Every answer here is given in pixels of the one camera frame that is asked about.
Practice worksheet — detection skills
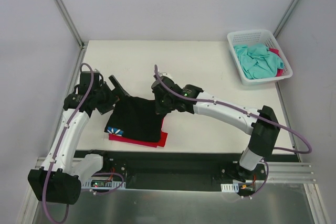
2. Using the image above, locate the black daisy print t-shirt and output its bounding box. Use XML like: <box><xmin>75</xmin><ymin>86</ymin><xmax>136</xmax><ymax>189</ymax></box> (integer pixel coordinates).
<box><xmin>104</xmin><ymin>97</ymin><xmax>164</xmax><ymax>143</ymax></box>

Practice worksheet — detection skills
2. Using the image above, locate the pink t-shirt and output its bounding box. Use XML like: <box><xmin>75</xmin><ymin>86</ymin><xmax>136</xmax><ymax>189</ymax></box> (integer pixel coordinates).
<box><xmin>269</xmin><ymin>48</ymin><xmax>285</xmax><ymax>77</ymax></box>
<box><xmin>109</xmin><ymin>119</ymin><xmax>165</xmax><ymax>148</ymax></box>

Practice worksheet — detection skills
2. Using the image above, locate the red t-shirt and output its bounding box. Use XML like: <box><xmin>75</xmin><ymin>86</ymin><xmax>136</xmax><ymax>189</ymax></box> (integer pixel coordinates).
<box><xmin>109</xmin><ymin>119</ymin><xmax>169</xmax><ymax>149</ymax></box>

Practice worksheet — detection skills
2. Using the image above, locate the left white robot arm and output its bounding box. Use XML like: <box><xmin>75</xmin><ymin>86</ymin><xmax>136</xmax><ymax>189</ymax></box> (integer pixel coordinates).
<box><xmin>28</xmin><ymin>71</ymin><xmax>129</xmax><ymax>205</ymax></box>

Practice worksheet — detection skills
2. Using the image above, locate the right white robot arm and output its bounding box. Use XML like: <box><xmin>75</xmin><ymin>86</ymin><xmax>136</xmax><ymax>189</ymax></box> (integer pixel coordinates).
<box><xmin>151</xmin><ymin>76</ymin><xmax>280</xmax><ymax>182</ymax></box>

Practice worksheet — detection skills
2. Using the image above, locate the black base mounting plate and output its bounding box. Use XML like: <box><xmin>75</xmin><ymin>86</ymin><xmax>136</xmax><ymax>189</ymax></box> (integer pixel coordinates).
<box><xmin>76</xmin><ymin>152</ymin><xmax>267</xmax><ymax>190</ymax></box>

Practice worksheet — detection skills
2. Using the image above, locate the crumpled teal t-shirt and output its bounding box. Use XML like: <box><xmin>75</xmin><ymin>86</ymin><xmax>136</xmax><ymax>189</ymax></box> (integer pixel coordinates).
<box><xmin>234</xmin><ymin>44</ymin><xmax>277</xmax><ymax>80</ymax></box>

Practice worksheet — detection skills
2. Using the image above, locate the white plastic basket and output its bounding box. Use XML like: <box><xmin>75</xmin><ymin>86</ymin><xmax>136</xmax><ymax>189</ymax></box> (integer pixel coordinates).
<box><xmin>227</xmin><ymin>29</ymin><xmax>293</xmax><ymax>86</ymax></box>

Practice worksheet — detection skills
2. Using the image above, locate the crumpled pink t-shirt in basket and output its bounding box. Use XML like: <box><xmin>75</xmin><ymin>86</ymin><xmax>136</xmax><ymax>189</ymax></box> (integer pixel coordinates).
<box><xmin>269</xmin><ymin>48</ymin><xmax>285</xmax><ymax>77</ymax></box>

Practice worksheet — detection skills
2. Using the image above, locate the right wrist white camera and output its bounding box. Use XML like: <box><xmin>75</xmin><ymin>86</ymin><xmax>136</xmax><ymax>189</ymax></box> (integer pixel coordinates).
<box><xmin>158</xmin><ymin>72</ymin><xmax>173</xmax><ymax>79</ymax></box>

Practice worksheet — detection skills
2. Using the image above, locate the left white cable duct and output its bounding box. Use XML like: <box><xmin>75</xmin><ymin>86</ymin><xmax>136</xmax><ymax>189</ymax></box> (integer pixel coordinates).
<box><xmin>81</xmin><ymin>179</ymin><xmax>126</xmax><ymax>190</ymax></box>

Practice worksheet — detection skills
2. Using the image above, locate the white cable duct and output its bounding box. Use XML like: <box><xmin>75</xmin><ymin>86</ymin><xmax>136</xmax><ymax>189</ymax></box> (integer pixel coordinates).
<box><xmin>81</xmin><ymin>179</ymin><xmax>126</xmax><ymax>190</ymax></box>
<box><xmin>220</xmin><ymin>183</ymin><xmax>239</xmax><ymax>193</ymax></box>

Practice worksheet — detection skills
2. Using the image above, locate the right white cable duct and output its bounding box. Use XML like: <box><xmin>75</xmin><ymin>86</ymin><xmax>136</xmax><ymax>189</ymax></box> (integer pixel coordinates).
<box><xmin>220</xmin><ymin>183</ymin><xmax>239</xmax><ymax>193</ymax></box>

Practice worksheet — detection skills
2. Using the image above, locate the left aluminium frame post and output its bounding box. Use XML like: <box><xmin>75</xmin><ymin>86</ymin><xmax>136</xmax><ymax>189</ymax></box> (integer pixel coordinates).
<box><xmin>54</xmin><ymin>0</ymin><xmax>86</xmax><ymax>49</ymax></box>

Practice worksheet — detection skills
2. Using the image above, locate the aluminium frame post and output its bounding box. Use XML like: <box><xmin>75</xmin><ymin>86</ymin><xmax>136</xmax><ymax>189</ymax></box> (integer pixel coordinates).
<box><xmin>54</xmin><ymin>0</ymin><xmax>86</xmax><ymax>49</ymax></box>
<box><xmin>273</xmin><ymin>0</ymin><xmax>301</xmax><ymax>38</ymax></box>

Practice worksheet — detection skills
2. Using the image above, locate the aluminium front rail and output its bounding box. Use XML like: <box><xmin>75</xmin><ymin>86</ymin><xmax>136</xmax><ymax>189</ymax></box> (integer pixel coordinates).
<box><xmin>267</xmin><ymin>162</ymin><xmax>317</xmax><ymax>184</ymax></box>

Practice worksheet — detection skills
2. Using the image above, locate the right aluminium frame post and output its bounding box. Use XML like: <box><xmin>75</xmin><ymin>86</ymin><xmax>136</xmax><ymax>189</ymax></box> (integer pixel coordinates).
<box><xmin>273</xmin><ymin>0</ymin><xmax>301</xmax><ymax>38</ymax></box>

